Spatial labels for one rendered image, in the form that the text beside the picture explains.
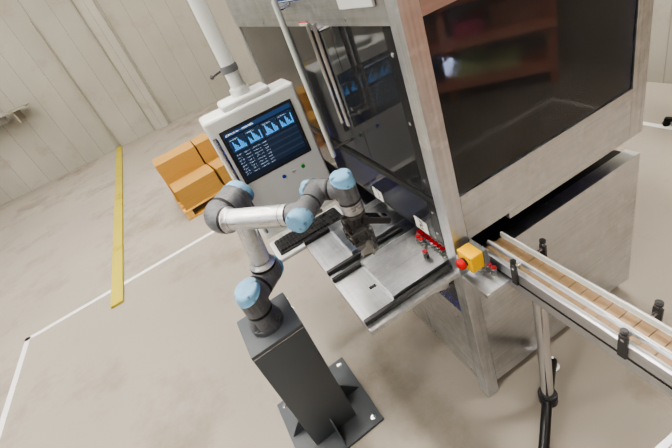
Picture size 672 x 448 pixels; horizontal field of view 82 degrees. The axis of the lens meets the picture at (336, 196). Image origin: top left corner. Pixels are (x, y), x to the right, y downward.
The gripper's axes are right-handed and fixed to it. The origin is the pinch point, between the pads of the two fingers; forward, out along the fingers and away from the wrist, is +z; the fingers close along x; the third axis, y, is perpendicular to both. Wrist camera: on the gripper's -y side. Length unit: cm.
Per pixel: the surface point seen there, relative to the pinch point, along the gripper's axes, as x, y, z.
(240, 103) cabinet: -90, 8, -46
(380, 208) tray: -48, -27, 21
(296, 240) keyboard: -70, 16, 27
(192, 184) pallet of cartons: -345, 64, 74
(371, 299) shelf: -1.2, 7.7, 21.4
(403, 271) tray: -3.7, -9.8, 21.0
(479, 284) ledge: 21.6, -25.7, 21.0
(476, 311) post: 14, -28, 45
